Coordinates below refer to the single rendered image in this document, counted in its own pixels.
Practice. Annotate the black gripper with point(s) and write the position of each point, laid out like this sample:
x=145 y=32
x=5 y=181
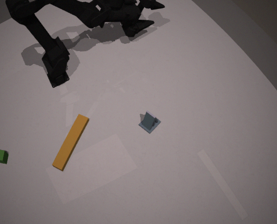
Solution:
x=131 y=13

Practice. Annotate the green cube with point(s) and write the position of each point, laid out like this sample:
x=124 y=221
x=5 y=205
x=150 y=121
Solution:
x=3 y=157

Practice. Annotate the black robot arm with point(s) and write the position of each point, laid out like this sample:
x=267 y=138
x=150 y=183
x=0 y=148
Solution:
x=56 y=57

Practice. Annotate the tan rectangular bar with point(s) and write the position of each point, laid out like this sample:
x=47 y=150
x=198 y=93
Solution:
x=70 y=142

